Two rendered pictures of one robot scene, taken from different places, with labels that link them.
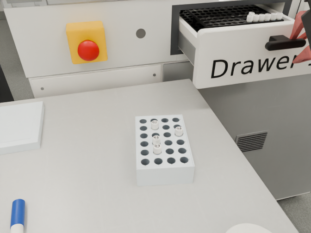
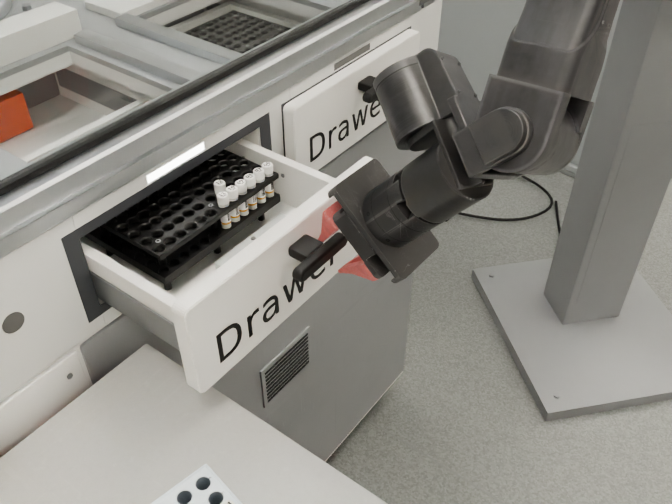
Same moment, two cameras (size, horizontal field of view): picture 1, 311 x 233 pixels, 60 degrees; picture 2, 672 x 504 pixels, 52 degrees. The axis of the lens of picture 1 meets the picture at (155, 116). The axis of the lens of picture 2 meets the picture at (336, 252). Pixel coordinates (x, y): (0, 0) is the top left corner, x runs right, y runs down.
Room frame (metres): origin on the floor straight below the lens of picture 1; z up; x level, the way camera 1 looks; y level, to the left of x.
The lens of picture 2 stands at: (0.05, 0.08, 1.34)
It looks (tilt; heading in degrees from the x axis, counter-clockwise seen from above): 41 degrees down; 321
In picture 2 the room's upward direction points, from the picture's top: straight up
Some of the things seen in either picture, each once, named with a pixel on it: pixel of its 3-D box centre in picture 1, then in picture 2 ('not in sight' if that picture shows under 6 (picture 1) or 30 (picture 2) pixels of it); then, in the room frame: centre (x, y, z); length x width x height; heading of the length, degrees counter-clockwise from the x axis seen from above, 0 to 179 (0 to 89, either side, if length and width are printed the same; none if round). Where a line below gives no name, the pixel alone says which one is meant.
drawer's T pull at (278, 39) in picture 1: (281, 41); (310, 251); (0.45, -0.22, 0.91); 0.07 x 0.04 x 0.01; 104
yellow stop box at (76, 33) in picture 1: (87, 43); not in sight; (0.52, 0.14, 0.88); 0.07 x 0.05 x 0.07; 104
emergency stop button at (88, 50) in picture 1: (88, 49); not in sight; (0.49, 0.13, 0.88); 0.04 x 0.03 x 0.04; 104
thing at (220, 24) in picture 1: (244, 23); (217, 210); (0.57, -0.19, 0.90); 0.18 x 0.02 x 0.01; 104
